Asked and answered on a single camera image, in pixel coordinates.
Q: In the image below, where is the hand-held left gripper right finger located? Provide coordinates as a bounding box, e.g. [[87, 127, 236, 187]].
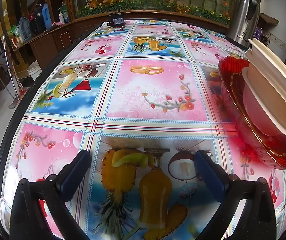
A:
[[194, 149, 278, 240]]

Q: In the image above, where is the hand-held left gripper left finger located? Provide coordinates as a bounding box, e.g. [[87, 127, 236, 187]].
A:
[[9, 149, 92, 240]]

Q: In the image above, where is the small red gold-rimmed plate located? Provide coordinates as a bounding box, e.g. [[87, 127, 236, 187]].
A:
[[229, 72, 286, 158]]

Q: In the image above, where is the white foam bowl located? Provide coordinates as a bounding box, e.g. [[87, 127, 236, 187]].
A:
[[241, 67, 286, 137]]

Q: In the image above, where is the large red glass plate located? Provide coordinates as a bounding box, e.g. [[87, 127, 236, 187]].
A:
[[218, 56, 286, 170]]

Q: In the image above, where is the large beige plastic bowl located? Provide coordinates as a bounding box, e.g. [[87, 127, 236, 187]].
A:
[[245, 51, 286, 128]]

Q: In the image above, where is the fruit and flower printed tablecloth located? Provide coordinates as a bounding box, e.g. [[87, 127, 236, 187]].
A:
[[0, 19, 286, 240]]

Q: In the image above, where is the white plastic bucket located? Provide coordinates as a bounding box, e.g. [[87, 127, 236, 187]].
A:
[[28, 65, 41, 80]]

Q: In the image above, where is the metal pole mop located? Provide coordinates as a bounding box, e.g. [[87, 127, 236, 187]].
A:
[[3, 35, 25, 103]]

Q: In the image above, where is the small black motor device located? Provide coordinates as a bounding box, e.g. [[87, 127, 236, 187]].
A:
[[107, 11, 126, 28]]

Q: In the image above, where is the stainless steel thermos jug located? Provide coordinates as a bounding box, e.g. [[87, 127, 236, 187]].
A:
[[225, 0, 261, 52]]

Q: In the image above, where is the blue plastic jug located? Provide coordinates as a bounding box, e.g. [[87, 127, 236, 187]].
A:
[[42, 4, 52, 29]]

